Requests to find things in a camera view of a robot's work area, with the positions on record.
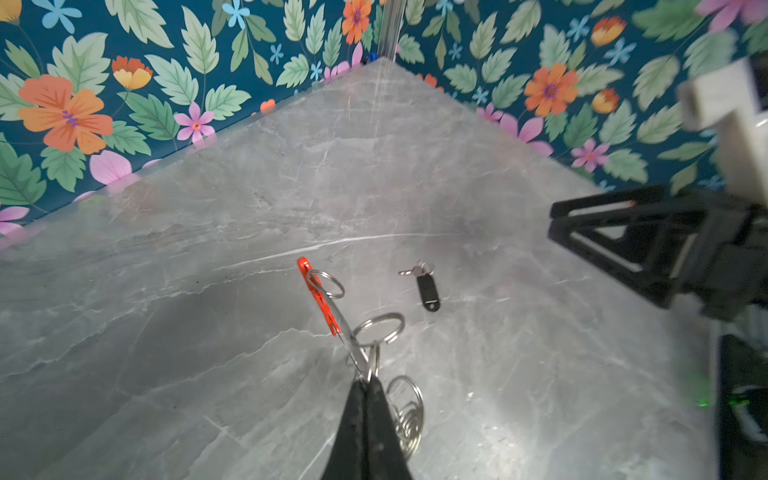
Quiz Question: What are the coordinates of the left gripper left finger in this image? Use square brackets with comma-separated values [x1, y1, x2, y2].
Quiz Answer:
[321, 380, 368, 480]

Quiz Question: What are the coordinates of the red handled key ring organizer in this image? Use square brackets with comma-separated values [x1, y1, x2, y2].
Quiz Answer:
[297, 257, 425, 460]

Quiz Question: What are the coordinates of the key with black tag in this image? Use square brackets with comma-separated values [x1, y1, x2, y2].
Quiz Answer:
[398, 262, 441, 313]

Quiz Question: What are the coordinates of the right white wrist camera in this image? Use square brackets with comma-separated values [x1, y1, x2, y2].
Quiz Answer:
[676, 58, 767, 206]

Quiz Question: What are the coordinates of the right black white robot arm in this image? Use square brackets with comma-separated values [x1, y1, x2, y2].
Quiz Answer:
[548, 185, 767, 479]

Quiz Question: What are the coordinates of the aluminium cage frame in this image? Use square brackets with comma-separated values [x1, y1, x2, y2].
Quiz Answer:
[378, 0, 407, 62]

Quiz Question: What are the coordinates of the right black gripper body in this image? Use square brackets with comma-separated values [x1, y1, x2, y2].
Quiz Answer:
[671, 191, 767, 321]

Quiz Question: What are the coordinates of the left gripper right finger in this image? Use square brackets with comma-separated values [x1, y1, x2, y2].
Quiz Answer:
[365, 377, 412, 480]

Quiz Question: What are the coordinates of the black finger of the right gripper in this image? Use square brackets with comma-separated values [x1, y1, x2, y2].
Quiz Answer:
[548, 185, 702, 309]

